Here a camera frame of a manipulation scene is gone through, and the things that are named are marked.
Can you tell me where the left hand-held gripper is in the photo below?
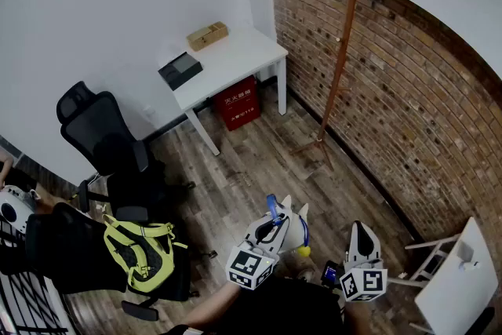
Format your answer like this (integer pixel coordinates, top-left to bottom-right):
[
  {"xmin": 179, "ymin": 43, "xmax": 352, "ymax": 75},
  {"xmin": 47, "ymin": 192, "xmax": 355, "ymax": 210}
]
[{"xmin": 226, "ymin": 212, "xmax": 291, "ymax": 290}]

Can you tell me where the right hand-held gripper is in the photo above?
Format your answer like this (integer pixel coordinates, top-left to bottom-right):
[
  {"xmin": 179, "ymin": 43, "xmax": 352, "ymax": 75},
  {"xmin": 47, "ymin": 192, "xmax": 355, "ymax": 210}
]
[{"xmin": 339, "ymin": 220, "xmax": 388, "ymax": 303}]

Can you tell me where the brown wooden coat rack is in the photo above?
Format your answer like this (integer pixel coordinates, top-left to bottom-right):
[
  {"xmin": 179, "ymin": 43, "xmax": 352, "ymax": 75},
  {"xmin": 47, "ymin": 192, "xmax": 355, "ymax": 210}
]
[{"xmin": 292, "ymin": 0, "xmax": 366, "ymax": 172}]

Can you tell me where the person's right forearm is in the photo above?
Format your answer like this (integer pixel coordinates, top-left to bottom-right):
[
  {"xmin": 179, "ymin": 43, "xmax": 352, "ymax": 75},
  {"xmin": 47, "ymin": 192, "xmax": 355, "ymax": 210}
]
[{"xmin": 344, "ymin": 300, "xmax": 373, "ymax": 335}]

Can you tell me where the person's left forearm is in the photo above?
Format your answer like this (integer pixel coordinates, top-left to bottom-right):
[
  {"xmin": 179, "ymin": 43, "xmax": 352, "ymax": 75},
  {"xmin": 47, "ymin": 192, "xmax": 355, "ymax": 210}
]
[{"xmin": 187, "ymin": 280, "xmax": 244, "ymax": 331}]

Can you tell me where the green backpack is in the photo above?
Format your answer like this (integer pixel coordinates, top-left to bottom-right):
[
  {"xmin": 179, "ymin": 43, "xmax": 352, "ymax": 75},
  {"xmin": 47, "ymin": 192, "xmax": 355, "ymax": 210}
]
[{"xmin": 102, "ymin": 213, "xmax": 188, "ymax": 294}]

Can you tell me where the small black screen device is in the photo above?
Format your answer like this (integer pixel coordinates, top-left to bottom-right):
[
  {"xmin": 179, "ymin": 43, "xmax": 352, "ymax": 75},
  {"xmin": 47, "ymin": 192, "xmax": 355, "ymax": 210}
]
[{"xmin": 320, "ymin": 260, "xmax": 346, "ymax": 289}]

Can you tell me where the light wooden chair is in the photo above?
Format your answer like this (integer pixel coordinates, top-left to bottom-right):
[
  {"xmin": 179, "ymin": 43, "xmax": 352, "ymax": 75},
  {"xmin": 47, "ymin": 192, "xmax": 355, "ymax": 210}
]
[{"xmin": 386, "ymin": 233, "xmax": 464, "ymax": 289}]

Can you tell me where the person's black shirt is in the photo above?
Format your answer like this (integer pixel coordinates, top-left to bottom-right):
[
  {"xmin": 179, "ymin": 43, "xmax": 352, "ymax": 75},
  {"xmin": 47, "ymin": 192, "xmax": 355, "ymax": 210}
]
[{"xmin": 164, "ymin": 276, "xmax": 347, "ymax": 335}]

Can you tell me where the small white device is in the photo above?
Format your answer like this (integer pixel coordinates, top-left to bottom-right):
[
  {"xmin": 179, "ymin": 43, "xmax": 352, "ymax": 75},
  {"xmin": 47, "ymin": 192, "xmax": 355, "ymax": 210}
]
[{"xmin": 457, "ymin": 241, "xmax": 482, "ymax": 272}]

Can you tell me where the red storage box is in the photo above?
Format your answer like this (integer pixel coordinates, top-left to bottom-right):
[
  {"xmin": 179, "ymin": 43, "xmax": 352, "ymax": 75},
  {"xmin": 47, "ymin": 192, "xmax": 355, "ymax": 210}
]
[{"xmin": 213, "ymin": 75, "xmax": 262, "ymax": 133}]

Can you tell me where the white desk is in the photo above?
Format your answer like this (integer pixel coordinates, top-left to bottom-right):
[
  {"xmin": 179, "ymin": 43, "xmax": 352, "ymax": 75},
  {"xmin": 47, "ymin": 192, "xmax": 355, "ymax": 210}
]
[{"xmin": 158, "ymin": 25, "xmax": 289, "ymax": 157}]

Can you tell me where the black box device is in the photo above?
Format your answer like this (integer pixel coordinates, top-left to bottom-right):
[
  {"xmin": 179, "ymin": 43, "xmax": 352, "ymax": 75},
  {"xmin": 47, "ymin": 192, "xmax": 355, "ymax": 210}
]
[{"xmin": 158, "ymin": 52, "xmax": 204, "ymax": 92}]

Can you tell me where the black mesh office chair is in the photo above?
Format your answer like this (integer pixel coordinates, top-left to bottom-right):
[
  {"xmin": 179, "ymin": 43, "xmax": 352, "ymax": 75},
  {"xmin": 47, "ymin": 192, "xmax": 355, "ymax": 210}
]
[{"xmin": 56, "ymin": 80, "xmax": 197, "ymax": 224}]

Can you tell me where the wooden desk organizer box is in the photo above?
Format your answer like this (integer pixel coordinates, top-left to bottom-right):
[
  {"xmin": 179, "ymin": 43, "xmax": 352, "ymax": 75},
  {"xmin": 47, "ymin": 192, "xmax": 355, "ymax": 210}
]
[{"xmin": 186, "ymin": 21, "xmax": 230, "ymax": 53}]

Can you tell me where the white round appliance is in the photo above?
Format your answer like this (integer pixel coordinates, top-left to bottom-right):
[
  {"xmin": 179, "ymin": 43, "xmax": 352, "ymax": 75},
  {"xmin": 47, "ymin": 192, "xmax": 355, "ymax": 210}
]
[{"xmin": 0, "ymin": 184, "xmax": 37, "ymax": 244}]

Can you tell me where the black wire grid panel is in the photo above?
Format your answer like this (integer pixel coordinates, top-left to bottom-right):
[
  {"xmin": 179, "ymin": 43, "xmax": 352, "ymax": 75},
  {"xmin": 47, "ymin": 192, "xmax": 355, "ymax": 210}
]
[{"xmin": 0, "ymin": 219, "xmax": 75, "ymax": 335}]

